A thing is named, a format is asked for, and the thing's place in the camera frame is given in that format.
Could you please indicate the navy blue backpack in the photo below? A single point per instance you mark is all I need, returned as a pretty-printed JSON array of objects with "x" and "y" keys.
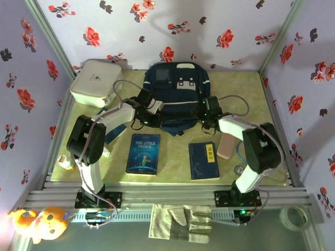
[{"x": 180, "y": 96}]

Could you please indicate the Little Prince blue book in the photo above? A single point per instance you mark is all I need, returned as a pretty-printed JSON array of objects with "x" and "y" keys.
[{"x": 142, "y": 157}]

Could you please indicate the pink pencil case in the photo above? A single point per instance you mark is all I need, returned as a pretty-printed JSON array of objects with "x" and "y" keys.
[{"x": 226, "y": 147}]

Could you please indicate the blue book yellow spine label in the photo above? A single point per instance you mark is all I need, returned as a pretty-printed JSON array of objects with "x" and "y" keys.
[{"x": 201, "y": 162}]

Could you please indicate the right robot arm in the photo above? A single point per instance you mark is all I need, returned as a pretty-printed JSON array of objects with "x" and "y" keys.
[{"x": 233, "y": 125}]

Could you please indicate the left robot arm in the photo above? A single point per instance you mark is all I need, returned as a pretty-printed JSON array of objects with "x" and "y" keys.
[{"x": 117, "y": 117}]

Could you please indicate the white fabric zip case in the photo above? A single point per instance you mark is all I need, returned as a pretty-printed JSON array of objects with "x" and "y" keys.
[{"x": 94, "y": 83}]

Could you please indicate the white plastic tube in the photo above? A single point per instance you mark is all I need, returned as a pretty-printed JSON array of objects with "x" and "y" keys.
[{"x": 106, "y": 151}]

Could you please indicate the round metal disc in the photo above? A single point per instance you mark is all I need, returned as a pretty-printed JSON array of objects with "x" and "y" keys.
[{"x": 238, "y": 170}]

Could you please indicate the white glue bottle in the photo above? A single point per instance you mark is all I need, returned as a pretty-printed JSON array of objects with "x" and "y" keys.
[{"x": 65, "y": 162}]

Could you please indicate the grey work glove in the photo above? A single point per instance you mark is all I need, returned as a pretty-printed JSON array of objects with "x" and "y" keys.
[{"x": 167, "y": 222}]

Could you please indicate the small circuit board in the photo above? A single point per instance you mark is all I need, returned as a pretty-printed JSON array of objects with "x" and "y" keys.
[
  {"x": 95, "y": 215},
  {"x": 244, "y": 213}
]

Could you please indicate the clear tape roll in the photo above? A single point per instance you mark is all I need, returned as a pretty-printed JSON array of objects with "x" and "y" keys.
[{"x": 282, "y": 218}]

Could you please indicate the orange plush toy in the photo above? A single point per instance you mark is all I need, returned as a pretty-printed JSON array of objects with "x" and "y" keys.
[{"x": 49, "y": 225}]

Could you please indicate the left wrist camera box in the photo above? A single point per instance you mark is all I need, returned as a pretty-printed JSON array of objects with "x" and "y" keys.
[{"x": 157, "y": 106}]

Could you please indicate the aluminium side rail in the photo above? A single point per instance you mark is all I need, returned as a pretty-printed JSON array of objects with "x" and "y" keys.
[
  {"x": 274, "y": 117},
  {"x": 62, "y": 117}
]

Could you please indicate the aluminium front rail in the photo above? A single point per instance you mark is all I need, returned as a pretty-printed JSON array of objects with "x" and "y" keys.
[{"x": 170, "y": 193}]

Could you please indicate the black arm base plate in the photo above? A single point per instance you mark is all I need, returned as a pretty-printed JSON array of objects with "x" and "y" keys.
[
  {"x": 221, "y": 198},
  {"x": 115, "y": 198}
]

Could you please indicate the aluminium corner post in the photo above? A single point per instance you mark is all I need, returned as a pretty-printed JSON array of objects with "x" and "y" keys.
[
  {"x": 49, "y": 39},
  {"x": 282, "y": 36}
]

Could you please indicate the white plastic bracket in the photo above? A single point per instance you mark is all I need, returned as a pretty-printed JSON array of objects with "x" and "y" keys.
[{"x": 287, "y": 179}]

